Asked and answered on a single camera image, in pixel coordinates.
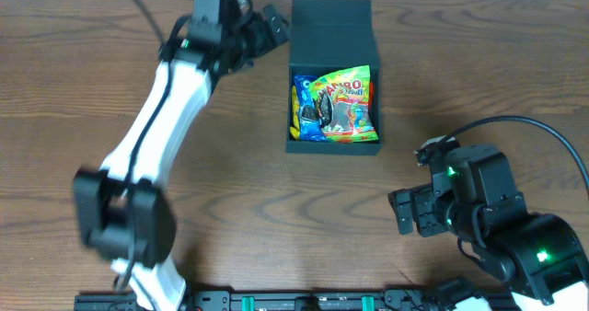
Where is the black gift box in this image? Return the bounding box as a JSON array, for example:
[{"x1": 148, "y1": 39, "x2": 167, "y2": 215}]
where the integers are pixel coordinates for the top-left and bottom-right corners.
[{"x1": 289, "y1": 0, "x2": 382, "y2": 133}]

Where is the small Mars chocolate bar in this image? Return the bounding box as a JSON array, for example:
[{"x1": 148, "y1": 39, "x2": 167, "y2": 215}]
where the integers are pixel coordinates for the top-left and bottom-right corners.
[{"x1": 318, "y1": 92, "x2": 333, "y2": 128}]

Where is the Haribo gummy worms bag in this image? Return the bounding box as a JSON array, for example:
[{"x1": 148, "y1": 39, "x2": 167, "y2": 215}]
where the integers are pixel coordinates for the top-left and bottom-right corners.
[{"x1": 309, "y1": 65, "x2": 379, "y2": 143}]

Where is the yellow snack bag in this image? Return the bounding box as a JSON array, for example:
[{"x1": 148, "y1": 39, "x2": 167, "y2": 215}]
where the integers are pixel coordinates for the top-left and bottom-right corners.
[{"x1": 289, "y1": 86, "x2": 300, "y2": 141}]

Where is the blue Oreo cookie pack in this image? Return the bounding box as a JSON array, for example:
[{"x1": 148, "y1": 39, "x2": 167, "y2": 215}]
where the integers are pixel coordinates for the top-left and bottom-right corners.
[{"x1": 294, "y1": 75, "x2": 328, "y2": 142}]

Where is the red candy bag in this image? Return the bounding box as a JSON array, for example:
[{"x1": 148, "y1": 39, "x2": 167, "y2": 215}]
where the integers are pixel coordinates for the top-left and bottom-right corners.
[{"x1": 368, "y1": 81, "x2": 375, "y2": 112}]

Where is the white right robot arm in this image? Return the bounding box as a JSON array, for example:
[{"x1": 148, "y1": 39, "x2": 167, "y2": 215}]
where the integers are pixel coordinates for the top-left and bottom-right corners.
[{"x1": 388, "y1": 142, "x2": 588, "y2": 305}]

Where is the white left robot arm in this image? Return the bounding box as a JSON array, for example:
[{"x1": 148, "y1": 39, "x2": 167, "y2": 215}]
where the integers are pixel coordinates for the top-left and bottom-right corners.
[{"x1": 72, "y1": 5, "x2": 289, "y2": 310}]

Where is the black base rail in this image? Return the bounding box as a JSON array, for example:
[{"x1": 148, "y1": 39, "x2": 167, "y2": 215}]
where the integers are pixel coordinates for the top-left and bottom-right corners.
[{"x1": 73, "y1": 277, "x2": 522, "y2": 311}]

